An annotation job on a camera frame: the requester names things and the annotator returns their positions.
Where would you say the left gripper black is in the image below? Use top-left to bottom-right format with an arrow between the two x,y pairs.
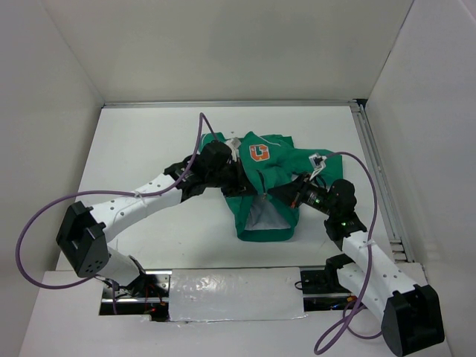
206,158 -> 257,198

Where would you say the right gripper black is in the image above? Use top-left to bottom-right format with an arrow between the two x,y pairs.
268,171 -> 337,217

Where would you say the green jacket white lining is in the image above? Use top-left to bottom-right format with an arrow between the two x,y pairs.
223,132 -> 332,242

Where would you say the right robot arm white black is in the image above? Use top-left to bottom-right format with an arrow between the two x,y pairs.
269,176 -> 445,356

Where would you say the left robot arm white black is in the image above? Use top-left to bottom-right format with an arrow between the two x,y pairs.
57,138 -> 256,297

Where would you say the white taped cover panel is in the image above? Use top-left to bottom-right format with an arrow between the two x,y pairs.
169,267 -> 306,322

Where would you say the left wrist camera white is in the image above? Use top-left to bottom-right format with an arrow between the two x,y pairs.
225,138 -> 241,162

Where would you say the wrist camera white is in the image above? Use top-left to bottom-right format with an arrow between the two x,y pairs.
309,152 -> 327,181
225,138 -> 241,162

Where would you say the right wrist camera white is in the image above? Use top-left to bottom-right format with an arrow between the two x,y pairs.
309,152 -> 327,181

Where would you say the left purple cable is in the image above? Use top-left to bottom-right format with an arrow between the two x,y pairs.
15,112 -> 224,316

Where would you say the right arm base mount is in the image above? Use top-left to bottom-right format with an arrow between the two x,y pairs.
295,266 -> 354,312

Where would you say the aluminium rail right side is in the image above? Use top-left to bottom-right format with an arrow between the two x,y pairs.
350,99 -> 416,263

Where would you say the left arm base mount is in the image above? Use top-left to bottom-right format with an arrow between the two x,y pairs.
99,270 -> 172,322

